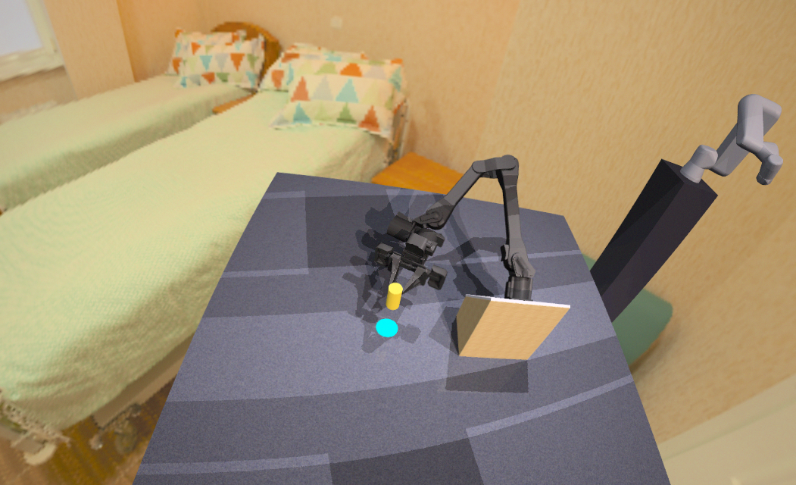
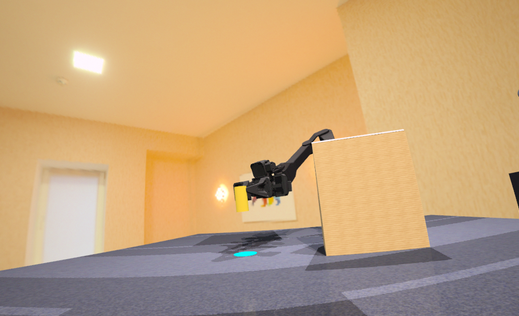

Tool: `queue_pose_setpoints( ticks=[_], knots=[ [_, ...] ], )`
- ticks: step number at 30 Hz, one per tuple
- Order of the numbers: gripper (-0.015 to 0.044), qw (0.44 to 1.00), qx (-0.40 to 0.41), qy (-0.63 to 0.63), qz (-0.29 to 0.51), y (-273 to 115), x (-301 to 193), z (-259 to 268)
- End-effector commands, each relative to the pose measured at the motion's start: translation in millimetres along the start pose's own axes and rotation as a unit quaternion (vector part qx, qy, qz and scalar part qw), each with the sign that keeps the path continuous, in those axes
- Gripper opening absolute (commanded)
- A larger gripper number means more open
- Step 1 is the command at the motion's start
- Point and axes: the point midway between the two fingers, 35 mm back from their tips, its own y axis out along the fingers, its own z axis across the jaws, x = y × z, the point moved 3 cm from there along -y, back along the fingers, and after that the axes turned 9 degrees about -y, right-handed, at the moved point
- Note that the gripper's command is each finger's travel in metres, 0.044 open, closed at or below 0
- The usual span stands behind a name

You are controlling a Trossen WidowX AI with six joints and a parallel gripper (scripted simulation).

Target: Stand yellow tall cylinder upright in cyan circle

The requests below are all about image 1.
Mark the cyan circle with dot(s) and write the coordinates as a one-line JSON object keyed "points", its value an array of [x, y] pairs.
{"points": [[387, 327]]}

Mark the yellow cylinder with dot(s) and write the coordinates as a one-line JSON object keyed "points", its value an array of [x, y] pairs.
{"points": [[394, 296]]}

